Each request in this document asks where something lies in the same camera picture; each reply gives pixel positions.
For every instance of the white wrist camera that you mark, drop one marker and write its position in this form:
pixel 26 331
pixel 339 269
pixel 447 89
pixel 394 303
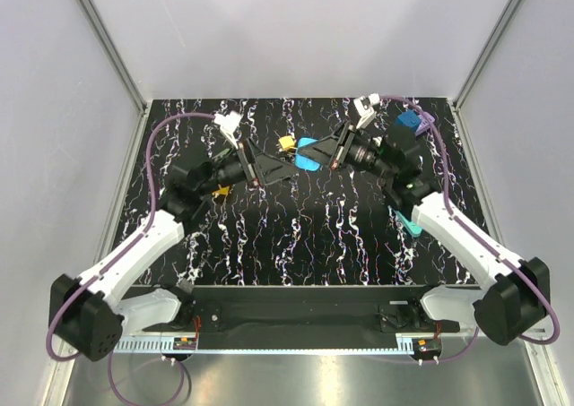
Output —
pixel 228 125
pixel 364 109

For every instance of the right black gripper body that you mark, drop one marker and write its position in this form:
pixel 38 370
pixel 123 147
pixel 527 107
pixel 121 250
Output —
pixel 364 154

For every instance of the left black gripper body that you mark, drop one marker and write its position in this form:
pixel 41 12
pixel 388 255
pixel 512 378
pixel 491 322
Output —
pixel 233 170

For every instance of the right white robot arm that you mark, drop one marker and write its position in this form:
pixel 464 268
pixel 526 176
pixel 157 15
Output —
pixel 512 294

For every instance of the purple power strip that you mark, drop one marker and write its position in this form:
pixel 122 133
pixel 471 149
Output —
pixel 426 123

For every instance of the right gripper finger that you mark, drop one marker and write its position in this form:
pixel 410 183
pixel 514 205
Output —
pixel 325 157
pixel 335 139

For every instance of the teal triangular power strip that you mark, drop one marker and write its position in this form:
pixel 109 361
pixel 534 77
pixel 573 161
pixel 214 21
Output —
pixel 411 227

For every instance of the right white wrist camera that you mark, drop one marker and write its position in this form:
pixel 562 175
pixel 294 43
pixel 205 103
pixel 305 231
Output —
pixel 364 109

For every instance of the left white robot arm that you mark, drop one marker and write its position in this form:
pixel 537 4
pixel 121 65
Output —
pixel 91 312

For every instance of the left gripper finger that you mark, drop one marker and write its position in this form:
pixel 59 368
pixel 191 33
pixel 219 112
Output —
pixel 261 159
pixel 277 173

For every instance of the small yellow plug adapter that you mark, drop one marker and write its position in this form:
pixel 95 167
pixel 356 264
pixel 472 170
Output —
pixel 286 144

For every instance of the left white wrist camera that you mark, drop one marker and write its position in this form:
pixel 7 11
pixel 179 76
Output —
pixel 228 125

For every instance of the blue cube socket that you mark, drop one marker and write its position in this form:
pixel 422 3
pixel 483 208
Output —
pixel 411 120

